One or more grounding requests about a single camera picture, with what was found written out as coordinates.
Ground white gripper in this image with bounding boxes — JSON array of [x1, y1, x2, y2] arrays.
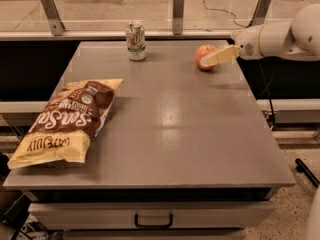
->
[[199, 25, 263, 68]]

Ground red apple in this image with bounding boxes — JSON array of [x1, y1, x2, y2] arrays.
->
[[195, 44, 216, 71]]

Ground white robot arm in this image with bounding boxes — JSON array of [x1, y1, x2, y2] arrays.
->
[[198, 3, 320, 68]]

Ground brown chip bag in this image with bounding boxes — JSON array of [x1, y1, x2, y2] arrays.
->
[[8, 79, 123, 169]]

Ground white green soda can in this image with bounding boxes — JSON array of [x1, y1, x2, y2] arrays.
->
[[125, 22, 146, 61]]

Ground grey cabinet table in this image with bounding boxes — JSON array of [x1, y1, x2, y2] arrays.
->
[[5, 40, 295, 240]]

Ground black bar on floor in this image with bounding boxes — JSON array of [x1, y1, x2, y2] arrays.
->
[[295, 158, 320, 188]]

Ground right metal bracket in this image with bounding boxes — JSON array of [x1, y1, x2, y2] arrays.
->
[[249, 0, 271, 26]]

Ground metal bracket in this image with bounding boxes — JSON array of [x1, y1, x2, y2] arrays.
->
[[249, 0, 271, 26], [172, 0, 184, 35], [40, 0, 65, 36]]

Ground middle metal bracket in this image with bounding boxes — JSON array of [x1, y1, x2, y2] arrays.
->
[[172, 0, 184, 35]]

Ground black cable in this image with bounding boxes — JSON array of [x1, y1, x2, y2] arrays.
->
[[199, 0, 284, 127]]

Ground grey drawer with black handle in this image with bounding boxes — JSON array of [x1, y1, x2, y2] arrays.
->
[[29, 201, 274, 231]]

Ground left metal bracket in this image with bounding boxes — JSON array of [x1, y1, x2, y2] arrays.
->
[[40, 0, 65, 36]]

